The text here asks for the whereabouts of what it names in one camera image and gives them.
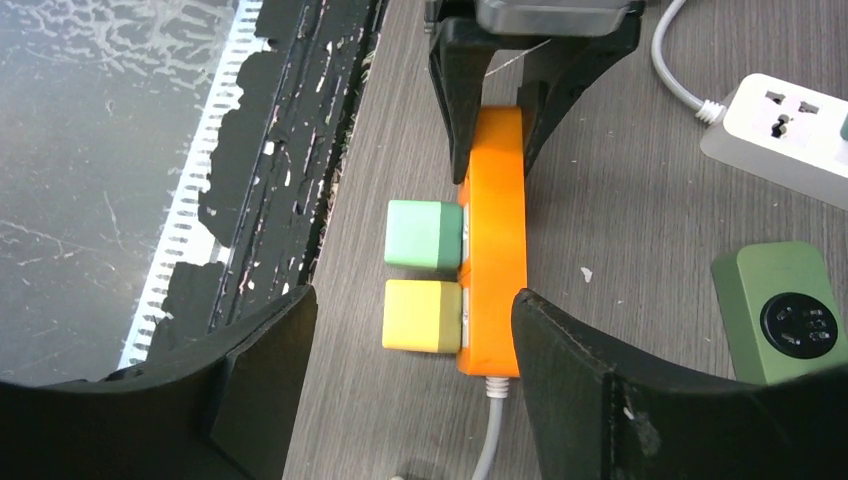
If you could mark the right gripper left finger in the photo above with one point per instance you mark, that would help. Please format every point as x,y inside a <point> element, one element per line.
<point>223,407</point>

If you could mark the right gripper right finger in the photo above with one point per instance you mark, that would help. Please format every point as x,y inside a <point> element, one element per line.
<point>600,408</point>

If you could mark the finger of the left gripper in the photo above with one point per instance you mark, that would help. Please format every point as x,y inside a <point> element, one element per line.
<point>557,73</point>
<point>459,57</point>

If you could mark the green adapter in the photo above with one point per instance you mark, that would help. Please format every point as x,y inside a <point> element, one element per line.
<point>423,235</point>

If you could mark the orange power strip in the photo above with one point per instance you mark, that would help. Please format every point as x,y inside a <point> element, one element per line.
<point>494,243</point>

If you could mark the yellow plug adapter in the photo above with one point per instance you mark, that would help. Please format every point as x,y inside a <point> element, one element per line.
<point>422,316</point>

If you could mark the white power strip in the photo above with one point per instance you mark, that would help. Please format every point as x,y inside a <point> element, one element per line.
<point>785,133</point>

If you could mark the green power strip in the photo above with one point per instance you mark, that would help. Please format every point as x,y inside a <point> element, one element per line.
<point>779,312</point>

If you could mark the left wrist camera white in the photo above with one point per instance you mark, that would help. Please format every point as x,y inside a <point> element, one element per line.
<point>581,18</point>

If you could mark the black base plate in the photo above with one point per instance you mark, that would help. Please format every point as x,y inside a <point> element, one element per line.
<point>250,206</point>

